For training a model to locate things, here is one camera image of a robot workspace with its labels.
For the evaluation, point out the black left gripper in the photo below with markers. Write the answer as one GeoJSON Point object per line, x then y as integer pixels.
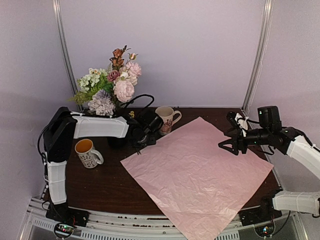
{"type": "Point", "coordinates": [152, 141]}

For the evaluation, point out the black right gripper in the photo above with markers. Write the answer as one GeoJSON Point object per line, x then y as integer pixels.
{"type": "Point", "coordinates": [240, 139]}

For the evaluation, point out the yellow small flower bunch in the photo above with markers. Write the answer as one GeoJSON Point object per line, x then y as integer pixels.
{"type": "Point", "coordinates": [132, 114]}

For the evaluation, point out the large pale pink peony stem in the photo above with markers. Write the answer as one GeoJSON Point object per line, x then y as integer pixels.
{"type": "Point", "coordinates": [124, 90]}

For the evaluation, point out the blue white hydrangea bunch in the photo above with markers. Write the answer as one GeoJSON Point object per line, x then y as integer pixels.
{"type": "Point", "coordinates": [101, 104]}

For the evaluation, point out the pink tissue wrapping sheet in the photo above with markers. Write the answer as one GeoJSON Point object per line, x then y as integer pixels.
{"type": "Point", "coordinates": [197, 185]}

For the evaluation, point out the pink rose stem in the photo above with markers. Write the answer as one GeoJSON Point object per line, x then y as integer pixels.
{"type": "Point", "coordinates": [131, 70]}

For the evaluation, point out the mauve and white flower stem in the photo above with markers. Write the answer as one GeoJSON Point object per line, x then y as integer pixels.
{"type": "Point", "coordinates": [116, 76]}

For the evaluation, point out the white green hydrangea bunch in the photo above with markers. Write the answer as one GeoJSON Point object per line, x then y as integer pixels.
{"type": "Point", "coordinates": [91, 83]}

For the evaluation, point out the orange brown flower stem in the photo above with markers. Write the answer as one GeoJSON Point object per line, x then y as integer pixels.
{"type": "Point", "coordinates": [117, 61]}

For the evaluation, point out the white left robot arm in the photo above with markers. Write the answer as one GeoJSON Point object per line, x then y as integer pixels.
{"type": "Point", "coordinates": [66, 126]}

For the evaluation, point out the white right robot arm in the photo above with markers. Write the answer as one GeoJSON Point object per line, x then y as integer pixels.
{"type": "Point", "coordinates": [289, 141]}

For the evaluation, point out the black tall vase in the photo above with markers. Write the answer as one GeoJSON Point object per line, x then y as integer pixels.
{"type": "Point", "coordinates": [116, 143]}

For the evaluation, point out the cream printed mug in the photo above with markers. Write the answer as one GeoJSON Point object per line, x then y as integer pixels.
{"type": "Point", "coordinates": [169, 117]}

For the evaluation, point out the floral mug yellow inside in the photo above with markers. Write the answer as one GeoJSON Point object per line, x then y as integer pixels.
{"type": "Point", "coordinates": [87, 154]}

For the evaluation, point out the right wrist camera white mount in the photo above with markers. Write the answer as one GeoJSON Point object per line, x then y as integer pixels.
{"type": "Point", "coordinates": [238, 121]}

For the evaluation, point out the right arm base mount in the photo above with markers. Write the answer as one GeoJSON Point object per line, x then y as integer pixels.
{"type": "Point", "coordinates": [263, 217]}

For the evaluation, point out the white vented front rail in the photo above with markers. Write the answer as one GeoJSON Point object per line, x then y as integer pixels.
{"type": "Point", "coordinates": [112, 226]}

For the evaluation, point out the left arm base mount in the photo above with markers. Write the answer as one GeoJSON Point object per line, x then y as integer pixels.
{"type": "Point", "coordinates": [68, 219]}

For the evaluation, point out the right aluminium frame post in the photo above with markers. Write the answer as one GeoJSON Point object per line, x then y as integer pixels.
{"type": "Point", "coordinates": [258, 61]}

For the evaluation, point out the aluminium frame post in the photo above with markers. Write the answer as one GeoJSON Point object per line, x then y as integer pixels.
{"type": "Point", "coordinates": [258, 61]}
{"type": "Point", "coordinates": [63, 44]}

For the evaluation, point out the left aluminium frame post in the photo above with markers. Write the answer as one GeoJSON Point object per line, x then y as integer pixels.
{"type": "Point", "coordinates": [63, 44]}

